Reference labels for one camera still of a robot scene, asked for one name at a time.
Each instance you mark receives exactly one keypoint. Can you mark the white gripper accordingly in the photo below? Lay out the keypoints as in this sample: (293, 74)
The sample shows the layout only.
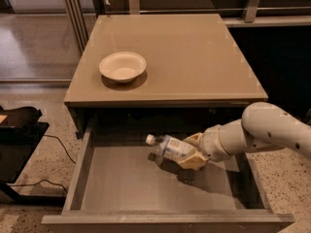
(209, 143)

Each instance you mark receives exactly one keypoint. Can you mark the white bowl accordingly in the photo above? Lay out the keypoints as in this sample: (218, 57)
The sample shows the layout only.
(122, 67)

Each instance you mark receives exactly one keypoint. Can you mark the open top drawer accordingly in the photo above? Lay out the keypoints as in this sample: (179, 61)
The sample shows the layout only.
(117, 188)

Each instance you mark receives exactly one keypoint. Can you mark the grey drawer cabinet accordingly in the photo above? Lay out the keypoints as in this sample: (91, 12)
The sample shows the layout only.
(192, 61)

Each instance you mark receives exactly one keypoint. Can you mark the blue plastic bottle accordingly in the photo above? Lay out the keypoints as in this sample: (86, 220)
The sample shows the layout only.
(171, 148)

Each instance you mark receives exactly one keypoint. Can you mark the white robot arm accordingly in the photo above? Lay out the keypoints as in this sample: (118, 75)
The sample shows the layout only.
(262, 127)

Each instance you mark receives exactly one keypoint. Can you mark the black equipment stand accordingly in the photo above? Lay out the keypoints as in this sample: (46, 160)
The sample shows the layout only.
(20, 134)

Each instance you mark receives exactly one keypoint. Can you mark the metal rail frame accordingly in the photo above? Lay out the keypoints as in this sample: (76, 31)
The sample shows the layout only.
(237, 13)

